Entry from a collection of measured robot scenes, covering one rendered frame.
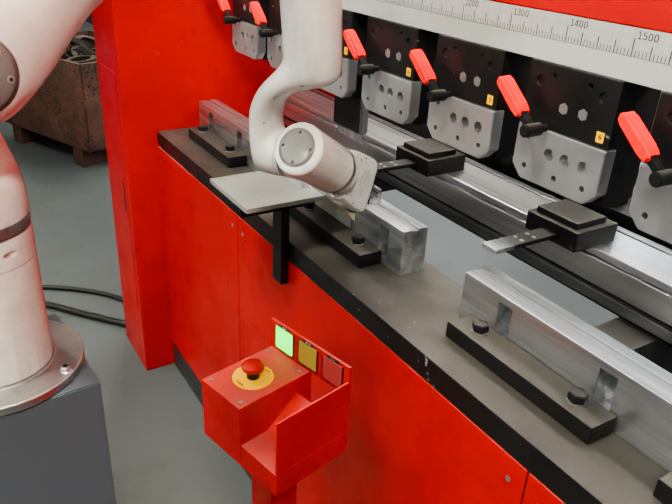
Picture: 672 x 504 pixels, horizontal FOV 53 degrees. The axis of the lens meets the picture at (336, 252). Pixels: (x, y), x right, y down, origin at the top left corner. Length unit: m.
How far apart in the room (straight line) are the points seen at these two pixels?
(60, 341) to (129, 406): 1.51
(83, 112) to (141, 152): 2.20
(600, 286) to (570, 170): 0.40
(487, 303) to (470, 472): 0.27
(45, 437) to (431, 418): 0.59
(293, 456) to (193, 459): 1.09
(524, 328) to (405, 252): 0.32
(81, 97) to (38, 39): 3.65
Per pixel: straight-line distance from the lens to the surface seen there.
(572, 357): 1.05
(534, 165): 1.00
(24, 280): 0.81
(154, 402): 2.42
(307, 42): 1.01
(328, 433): 1.17
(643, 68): 0.89
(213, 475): 2.14
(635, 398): 1.01
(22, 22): 0.71
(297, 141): 1.05
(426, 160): 1.53
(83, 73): 4.32
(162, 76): 2.16
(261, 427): 1.20
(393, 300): 1.25
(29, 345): 0.85
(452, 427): 1.12
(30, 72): 0.71
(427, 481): 1.24
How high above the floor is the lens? 1.51
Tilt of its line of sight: 27 degrees down
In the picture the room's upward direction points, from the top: 3 degrees clockwise
